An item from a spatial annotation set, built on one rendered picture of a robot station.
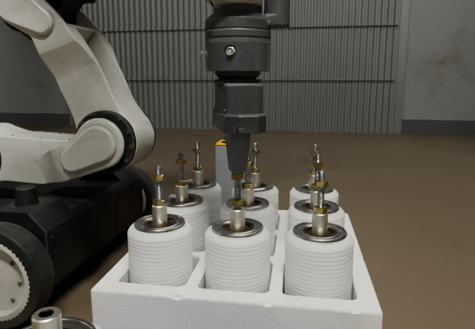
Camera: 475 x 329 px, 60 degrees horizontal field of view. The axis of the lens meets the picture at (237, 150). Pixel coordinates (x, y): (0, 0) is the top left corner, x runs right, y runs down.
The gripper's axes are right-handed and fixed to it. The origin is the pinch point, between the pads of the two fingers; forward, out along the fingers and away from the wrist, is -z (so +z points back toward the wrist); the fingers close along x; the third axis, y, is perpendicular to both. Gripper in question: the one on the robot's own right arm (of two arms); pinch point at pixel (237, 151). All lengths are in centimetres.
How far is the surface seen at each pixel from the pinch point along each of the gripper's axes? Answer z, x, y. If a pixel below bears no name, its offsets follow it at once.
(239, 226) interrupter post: -10.9, -1.1, 0.0
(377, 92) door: -2, 259, -187
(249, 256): -13.9, -4.6, -0.5
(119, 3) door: 78, 355, 25
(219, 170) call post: -11.5, 38.3, -5.1
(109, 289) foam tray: -18.6, -0.3, 18.2
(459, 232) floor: -36, 45, -81
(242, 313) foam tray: -20.3, -7.8, 1.2
